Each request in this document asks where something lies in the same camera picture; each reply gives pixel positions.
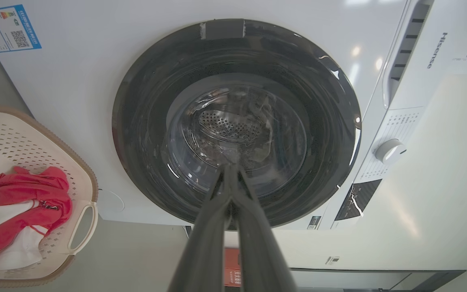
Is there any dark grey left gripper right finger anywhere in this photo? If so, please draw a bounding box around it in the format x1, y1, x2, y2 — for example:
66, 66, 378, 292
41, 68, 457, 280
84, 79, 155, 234
232, 164, 298, 292

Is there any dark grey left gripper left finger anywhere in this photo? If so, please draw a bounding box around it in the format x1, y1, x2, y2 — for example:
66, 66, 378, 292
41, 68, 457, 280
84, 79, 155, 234
168, 164, 232, 292

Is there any cream perforated laundry basket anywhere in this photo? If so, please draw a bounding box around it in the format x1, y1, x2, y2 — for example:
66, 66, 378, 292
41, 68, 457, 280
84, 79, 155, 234
0, 105, 99, 288

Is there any red printed box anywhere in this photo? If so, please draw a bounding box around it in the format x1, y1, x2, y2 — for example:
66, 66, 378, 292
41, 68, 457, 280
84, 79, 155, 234
224, 248, 242, 288

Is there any round white filter cover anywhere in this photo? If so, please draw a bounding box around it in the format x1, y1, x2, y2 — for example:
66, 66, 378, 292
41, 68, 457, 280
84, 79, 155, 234
98, 188, 125, 212

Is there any black machine display panel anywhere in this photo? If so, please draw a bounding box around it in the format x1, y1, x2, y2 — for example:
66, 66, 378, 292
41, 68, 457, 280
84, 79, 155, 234
334, 178, 382, 221

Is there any round black glass machine door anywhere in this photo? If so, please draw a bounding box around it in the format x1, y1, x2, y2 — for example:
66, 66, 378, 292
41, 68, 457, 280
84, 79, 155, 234
112, 18, 362, 231

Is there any white round control knob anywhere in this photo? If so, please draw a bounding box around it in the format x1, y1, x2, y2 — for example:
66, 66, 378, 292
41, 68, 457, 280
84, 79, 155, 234
375, 139, 407, 165

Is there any red and white garment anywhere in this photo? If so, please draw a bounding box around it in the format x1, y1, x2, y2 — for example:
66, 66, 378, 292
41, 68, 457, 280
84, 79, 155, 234
0, 165, 73, 272

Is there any white front-load washing machine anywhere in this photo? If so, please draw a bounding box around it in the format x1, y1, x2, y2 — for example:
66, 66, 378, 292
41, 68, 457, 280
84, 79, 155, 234
0, 0, 467, 232

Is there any white detergent drawer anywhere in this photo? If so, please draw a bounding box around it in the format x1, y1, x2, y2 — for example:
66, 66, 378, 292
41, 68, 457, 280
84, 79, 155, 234
382, 0, 435, 108

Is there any blue energy label sticker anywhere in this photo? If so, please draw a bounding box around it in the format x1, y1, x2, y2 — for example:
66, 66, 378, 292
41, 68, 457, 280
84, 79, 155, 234
0, 4, 42, 54

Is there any dark framed wall panel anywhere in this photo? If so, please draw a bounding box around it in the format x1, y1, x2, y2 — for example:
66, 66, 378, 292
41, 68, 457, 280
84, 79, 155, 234
289, 267, 467, 292

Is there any dark grey door handle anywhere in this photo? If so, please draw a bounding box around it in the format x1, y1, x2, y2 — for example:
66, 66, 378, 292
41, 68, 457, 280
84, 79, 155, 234
200, 19, 246, 40

